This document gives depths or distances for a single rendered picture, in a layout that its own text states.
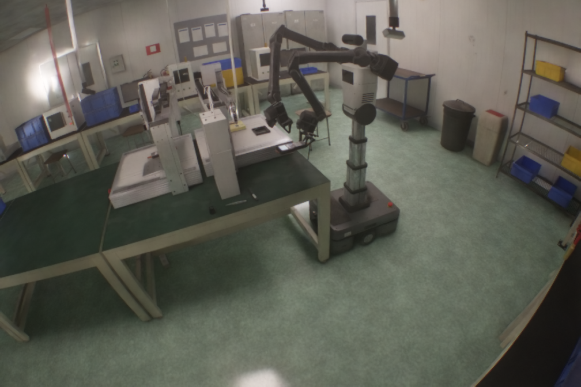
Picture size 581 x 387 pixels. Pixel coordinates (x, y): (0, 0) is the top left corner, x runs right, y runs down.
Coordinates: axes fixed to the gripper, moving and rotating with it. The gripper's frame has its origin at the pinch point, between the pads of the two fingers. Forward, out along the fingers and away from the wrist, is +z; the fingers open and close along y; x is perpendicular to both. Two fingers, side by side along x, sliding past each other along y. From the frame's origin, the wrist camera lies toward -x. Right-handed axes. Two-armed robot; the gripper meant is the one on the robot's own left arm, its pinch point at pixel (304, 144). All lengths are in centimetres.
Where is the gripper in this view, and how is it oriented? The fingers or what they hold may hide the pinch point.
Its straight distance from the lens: 176.4
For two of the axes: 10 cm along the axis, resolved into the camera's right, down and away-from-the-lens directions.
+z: -3.9, 8.7, 2.9
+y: 4.0, 4.5, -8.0
